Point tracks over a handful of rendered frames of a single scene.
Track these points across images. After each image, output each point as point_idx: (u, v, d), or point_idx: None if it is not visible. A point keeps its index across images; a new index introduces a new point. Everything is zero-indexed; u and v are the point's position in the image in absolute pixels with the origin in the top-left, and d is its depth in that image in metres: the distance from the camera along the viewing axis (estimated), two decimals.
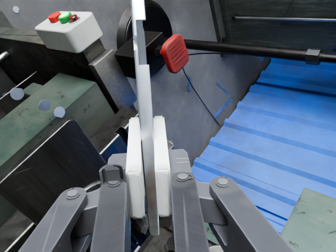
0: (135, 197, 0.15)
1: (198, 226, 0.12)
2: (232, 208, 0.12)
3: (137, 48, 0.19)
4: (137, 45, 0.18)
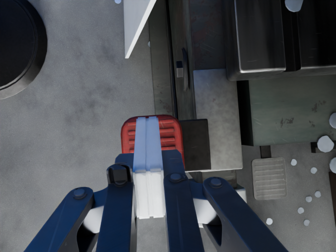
0: (142, 197, 0.15)
1: (192, 227, 0.12)
2: (225, 209, 0.12)
3: None
4: None
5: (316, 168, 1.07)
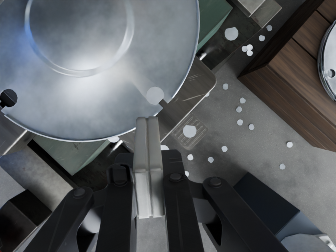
0: (142, 197, 0.15)
1: (192, 227, 0.12)
2: (225, 209, 0.12)
3: None
4: None
5: (226, 83, 1.15)
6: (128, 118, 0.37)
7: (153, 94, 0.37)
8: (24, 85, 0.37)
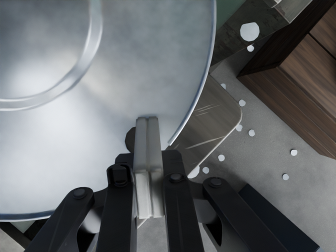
0: (142, 197, 0.15)
1: (192, 227, 0.12)
2: (225, 209, 0.12)
3: None
4: None
5: (224, 82, 1.00)
6: None
7: None
8: (118, 113, 0.22)
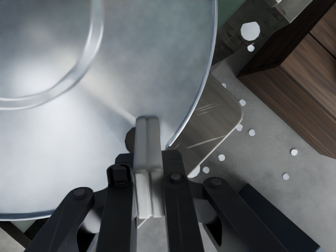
0: (142, 197, 0.15)
1: (192, 227, 0.12)
2: (225, 209, 0.12)
3: None
4: None
5: (224, 82, 1.00)
6: None
7: None
8: None
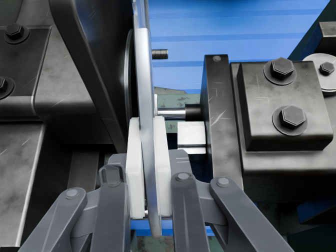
0: (135, 197, 0.15)
1: (199, 226, 0.12)
2: (232, 208, 0.12)
3: None
4: None
5: None
6: None
7: None
8: None
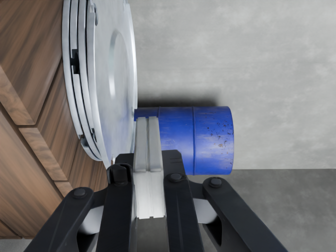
0: (142, 197, 0.15)
1: (192, 227, 0.12)
2: (225, 209, 0.12)
3: None
4: None
5: None
6: (130, 132, 0.53)
7: None
8: (114, 144, 0.40)
